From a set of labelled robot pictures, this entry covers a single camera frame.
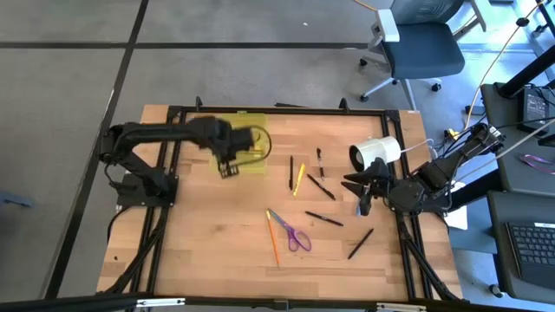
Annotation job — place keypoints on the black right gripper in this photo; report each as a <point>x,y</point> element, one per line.
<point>377,182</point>

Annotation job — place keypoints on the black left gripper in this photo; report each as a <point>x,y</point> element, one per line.
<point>236,138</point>

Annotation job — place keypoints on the yellow translucent supply box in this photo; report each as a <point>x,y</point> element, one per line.
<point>259,164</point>

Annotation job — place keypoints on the black pen with silver clip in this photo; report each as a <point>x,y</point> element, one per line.
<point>320,164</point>

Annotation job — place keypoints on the yellow highlighter pen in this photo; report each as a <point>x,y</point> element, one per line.
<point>299,177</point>

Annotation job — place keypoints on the orange pencil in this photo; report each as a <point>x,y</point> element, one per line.
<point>273,237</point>

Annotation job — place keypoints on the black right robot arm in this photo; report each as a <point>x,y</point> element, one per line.
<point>438,171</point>

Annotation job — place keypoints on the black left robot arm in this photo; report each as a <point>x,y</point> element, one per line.
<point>152,130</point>

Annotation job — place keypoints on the white spotlight lamp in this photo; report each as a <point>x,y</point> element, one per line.
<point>381,149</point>

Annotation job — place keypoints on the white paper sheet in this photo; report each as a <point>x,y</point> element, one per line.
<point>457,219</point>

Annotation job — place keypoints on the yellow plug connector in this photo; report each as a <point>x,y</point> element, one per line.
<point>453,135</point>

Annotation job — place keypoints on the black metal beam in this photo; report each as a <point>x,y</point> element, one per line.
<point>526,73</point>
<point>472,190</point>

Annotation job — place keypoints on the dark blue office chair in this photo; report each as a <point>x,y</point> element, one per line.
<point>422,52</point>

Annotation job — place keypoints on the black side desk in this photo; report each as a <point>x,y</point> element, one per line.
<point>498,112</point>

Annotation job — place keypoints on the purple ribbon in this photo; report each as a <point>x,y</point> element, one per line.
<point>537,163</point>

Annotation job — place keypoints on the dark grey laptop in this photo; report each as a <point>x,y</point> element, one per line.
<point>535,249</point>

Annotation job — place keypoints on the black power adapter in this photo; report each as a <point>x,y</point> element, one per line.
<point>533,108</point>

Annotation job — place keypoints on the grey object on floor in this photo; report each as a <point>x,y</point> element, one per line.
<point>15,200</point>

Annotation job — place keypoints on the black aluminium table frame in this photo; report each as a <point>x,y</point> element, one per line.
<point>303,111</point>

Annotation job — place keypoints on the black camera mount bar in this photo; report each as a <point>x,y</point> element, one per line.
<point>86,303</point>

